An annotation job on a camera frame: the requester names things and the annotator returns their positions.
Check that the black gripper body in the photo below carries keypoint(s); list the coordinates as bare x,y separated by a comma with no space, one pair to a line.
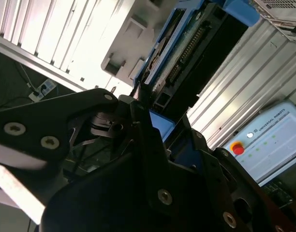
109,200

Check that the hard disk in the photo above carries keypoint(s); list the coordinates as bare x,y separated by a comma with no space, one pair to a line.
211,60

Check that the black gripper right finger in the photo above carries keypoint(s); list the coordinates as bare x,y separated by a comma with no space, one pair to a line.
223,188

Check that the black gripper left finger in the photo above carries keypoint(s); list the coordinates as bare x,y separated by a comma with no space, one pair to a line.
41,116

